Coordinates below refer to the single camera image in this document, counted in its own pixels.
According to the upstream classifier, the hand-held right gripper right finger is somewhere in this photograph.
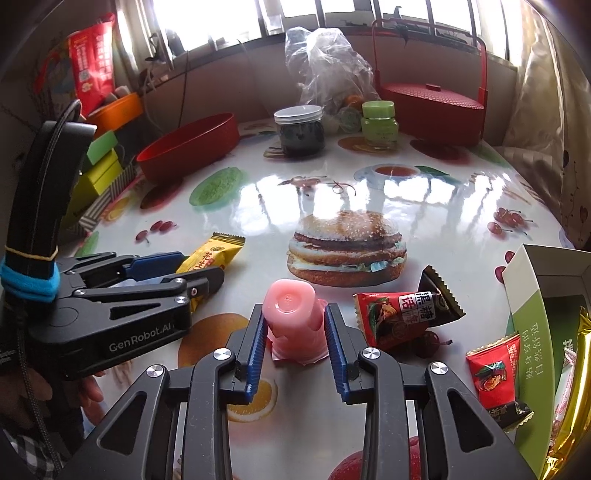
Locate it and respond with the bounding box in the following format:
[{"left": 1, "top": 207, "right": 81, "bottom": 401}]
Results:
[{"left": 323, "top": 302, "right": 539, "bottom": 480}]

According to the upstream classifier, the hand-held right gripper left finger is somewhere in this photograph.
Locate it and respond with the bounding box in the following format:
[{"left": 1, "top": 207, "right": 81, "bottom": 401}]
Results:
[{"left": 81, "top": 302, "right": 271, "bottom": 480}]

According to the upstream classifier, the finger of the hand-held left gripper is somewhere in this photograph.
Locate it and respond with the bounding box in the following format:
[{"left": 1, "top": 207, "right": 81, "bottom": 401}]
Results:
[
  {"left": 58, "top": 250, "right": 186, "bottom": 289},
  {"left": 60, "top": 267, "right": 225, "bottom": 324}
]

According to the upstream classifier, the gold candy packet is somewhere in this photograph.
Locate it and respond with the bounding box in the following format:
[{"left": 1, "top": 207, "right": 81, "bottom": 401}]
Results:
[{"left": 174, "top": 233, "right": 246, "bottom": 315}]

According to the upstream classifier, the pink jelly cup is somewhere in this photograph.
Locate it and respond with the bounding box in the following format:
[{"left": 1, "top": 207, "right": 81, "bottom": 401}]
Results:
[{"left": 262, "top": 278, "right": 329, "bottom": 367}]

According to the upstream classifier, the green and white cardboard box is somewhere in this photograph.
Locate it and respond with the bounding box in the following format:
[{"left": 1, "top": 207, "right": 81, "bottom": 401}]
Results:
[{"left": 501, "top": 244, "right": 591, "bottom": 480}]

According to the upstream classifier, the long gold snack bar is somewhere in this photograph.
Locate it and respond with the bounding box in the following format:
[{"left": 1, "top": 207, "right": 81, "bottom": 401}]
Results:
[{"left": 545, "top": 307, "right": 591, "bottom": 480}]

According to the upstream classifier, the person's left forearm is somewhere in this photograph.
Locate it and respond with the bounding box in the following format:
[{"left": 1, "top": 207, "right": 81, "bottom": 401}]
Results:
[{"left": 0, "top": 415, "right": 65, "bottom": 480}]

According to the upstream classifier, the person's left hand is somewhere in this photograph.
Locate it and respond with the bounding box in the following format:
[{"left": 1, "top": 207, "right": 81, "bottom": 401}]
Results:
[{"left": 76, "top": 371, "right": 106, "bottom": 423}]

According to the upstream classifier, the black and white striped box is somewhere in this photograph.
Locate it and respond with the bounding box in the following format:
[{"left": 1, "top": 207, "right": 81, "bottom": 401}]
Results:
[{"left": 78, "top": 164, "right": 139, "bottom": 232}]

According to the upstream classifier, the yellow-green box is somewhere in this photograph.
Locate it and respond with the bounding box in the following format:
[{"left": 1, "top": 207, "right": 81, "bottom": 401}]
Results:
[{"left": 62, "top": 150, "right": 123, "bottom": 222}]

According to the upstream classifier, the red and black candy packet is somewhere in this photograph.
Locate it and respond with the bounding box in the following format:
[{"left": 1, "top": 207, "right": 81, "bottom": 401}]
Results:
[
  {"left": 353, "top": 265, "right": 465, "bottom": 354},
  {"left": 465, "top": 333, "right": 534, "bottom": 432}
]

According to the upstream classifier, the orange box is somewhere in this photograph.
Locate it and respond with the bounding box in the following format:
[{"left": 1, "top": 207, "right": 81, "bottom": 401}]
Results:
[{"left": 85, "top": 92, "right": 145, "bottom": 139}]

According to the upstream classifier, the red round bowl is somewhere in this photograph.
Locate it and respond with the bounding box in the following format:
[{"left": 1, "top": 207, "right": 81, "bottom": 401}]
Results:
[{"left": 136, "top": 113, "right": 241, "bottom": 183}]

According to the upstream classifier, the colourful printed bag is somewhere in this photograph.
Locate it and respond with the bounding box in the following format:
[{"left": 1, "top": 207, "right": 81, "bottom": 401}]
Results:
[{"left": 34, "top": 39, "right": 75, "bottom": 112}]

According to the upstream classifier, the red snack bag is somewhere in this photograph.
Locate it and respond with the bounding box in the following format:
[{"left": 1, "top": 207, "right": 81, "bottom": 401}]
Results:
[{"left": 68, "top": 13, "right": 116, "bottom": 116}]

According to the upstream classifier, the dark jar with clear lid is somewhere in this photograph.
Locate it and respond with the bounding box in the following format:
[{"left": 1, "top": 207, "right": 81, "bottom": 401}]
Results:
[{"left": 274, "top": 105, "right": 324, "bottom": 158}]

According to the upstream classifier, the small green jar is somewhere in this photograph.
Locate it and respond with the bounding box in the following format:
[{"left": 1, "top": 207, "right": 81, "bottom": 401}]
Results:
[{"left": 360, "top": 100, "right": 398, "bottom": 151}]

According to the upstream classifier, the white and red wrapped candy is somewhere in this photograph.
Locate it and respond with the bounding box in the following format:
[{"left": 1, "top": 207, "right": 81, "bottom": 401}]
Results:
[{"left": 554, "top": 346, "right": 579, "bottom": 425}]

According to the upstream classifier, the clear plastic bag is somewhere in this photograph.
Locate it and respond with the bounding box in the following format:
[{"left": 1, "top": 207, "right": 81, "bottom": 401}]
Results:
[{"left": 284, "top": 27, "right": 379, "bottom": 134}]

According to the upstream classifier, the window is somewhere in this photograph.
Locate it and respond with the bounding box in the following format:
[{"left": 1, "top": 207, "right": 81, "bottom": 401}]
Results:
[{"left": 152, "top": 0, "right": 522, "bottom": 61}]

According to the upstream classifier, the beige patterned curtain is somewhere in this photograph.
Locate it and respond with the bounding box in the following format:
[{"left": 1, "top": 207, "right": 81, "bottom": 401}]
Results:
[{"left": 501, "top": 0, "right": 591, "bottom": 252}]

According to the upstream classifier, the black braided cable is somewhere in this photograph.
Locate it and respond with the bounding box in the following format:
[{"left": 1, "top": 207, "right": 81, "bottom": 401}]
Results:
[{"left": 14, "top": 99, "right": 86, "bottom": 472}]

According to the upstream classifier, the red basket with handle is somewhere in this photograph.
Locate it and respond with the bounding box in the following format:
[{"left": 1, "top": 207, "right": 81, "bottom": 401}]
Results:
[{"left": 372, "top": 19, "right": 488, "bottom": 148}]

